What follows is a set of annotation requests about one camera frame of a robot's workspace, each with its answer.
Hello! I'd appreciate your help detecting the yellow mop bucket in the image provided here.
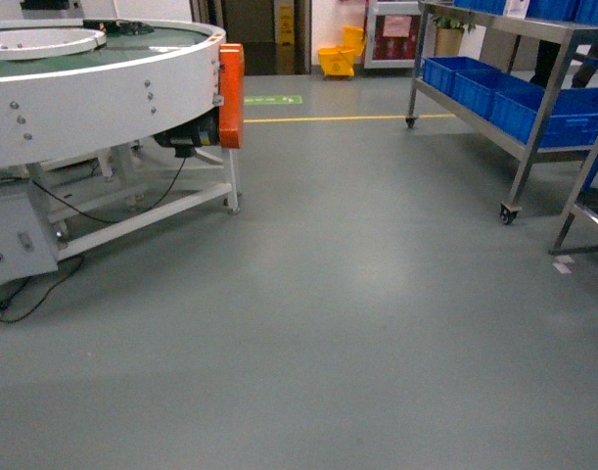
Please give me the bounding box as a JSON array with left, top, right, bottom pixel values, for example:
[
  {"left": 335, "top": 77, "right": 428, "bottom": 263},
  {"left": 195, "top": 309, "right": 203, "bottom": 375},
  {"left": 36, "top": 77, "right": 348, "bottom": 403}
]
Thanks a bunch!
[{"left": 318, "top": 25, "right": 365, "bottom": 78}]

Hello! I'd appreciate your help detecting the black power cable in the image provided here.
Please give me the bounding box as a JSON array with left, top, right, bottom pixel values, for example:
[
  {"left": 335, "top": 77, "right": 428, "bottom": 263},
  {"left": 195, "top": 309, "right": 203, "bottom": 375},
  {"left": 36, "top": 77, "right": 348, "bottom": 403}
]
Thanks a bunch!
[{"left": 0, "top": 146, "right": 197, "bottom": 325}]

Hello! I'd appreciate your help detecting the potted plant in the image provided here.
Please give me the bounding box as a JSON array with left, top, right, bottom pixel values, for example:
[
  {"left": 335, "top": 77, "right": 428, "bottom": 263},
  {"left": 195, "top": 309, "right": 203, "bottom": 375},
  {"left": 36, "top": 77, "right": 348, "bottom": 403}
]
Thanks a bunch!
[{"left": 433, "top": 16, "right": 476, "bottom": 57}]

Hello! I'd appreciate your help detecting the yellow wet floor sign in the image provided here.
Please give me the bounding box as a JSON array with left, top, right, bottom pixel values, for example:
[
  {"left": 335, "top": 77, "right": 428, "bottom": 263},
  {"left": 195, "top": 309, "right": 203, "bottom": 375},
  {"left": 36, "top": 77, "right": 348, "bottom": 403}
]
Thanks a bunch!
[{"left": 276, "top": 1, "right": 296, "bottom": 74}]

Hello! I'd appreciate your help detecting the orange motor cover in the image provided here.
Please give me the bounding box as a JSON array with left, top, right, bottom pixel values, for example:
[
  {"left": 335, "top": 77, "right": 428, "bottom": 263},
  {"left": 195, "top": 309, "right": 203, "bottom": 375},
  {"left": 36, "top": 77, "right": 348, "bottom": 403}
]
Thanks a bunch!
[{"left": 219, "top": 43, "right": 245, "bottom": 149}]

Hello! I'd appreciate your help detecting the white round conveyor machine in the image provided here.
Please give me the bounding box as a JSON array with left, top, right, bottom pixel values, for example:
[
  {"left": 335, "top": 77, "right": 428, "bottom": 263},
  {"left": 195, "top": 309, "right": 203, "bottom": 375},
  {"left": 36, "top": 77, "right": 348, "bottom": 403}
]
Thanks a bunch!
[{"left": 0, "top": 20, "right": 241, "bottom": 287}]

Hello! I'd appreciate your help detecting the blue bin on cart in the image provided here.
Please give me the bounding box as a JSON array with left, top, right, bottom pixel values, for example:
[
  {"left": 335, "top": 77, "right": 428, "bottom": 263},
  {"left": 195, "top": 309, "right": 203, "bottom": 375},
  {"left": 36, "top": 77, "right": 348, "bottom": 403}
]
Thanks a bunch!
[
  {"left": 423, "top": 57, "right": 498, "bottom": 96},
  {"left": 488, "top": 87, "right": 598, "bottom": 150},
  {"left": 451, "top": 70, "right": 544, "bottom": 120}
]

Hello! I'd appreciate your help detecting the steel wheeled cart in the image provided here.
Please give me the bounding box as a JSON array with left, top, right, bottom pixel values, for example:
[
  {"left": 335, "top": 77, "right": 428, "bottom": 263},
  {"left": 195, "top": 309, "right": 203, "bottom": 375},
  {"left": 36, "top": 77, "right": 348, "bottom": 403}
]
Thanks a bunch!
[{"left": 404, "top": 0, "right": 598, "bottom": 226}]

